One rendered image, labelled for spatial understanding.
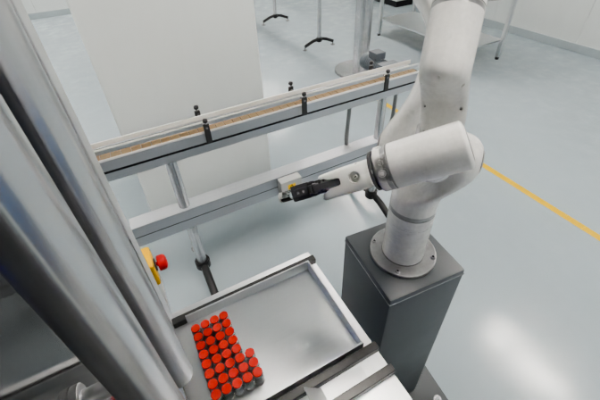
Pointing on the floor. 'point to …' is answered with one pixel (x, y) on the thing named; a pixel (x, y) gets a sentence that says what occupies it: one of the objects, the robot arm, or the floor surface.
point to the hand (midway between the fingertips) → (304, 191)
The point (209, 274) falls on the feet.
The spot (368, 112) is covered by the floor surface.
